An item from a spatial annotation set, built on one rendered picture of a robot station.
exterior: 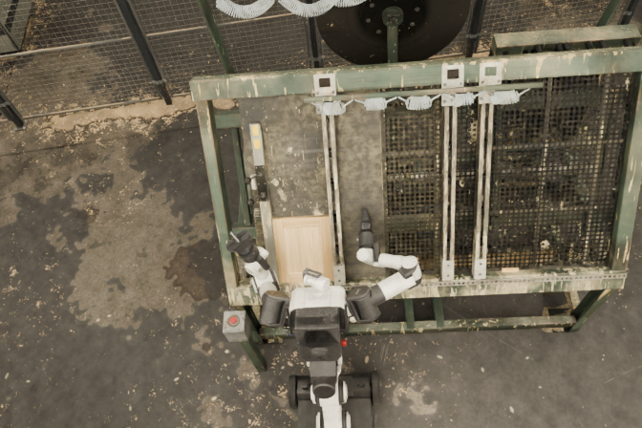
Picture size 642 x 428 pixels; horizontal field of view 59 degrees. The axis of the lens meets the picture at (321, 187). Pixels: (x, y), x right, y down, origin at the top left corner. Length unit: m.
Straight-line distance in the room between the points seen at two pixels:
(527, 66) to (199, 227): 2.83
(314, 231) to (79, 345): 2.14
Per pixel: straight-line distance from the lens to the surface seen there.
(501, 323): 3.98
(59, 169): 5.41
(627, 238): 3.40
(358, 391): 3.73
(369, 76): 2.69
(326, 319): 2.60
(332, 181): 2.92
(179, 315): 4.32
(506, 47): 3.04
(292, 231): 3.08
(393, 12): 3.03
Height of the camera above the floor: 3.85
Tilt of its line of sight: 57 degrees down
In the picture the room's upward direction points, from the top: 9 degrees counter-clockwise
